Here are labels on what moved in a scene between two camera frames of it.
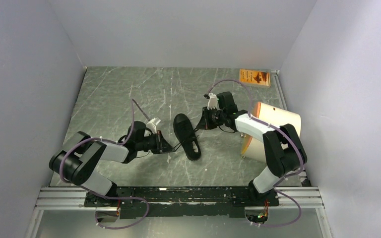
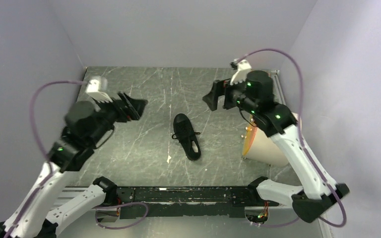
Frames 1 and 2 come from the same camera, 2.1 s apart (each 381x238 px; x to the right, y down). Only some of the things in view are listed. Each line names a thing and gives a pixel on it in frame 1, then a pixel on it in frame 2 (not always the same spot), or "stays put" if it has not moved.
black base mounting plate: x=183 y=202 stays put
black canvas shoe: x=187 y=136 stays put
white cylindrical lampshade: x=254 y=149 → x=261 y=148
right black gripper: x=205 y=123 → x=218 y=88
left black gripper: x=161 y=146 → x=135 y=107
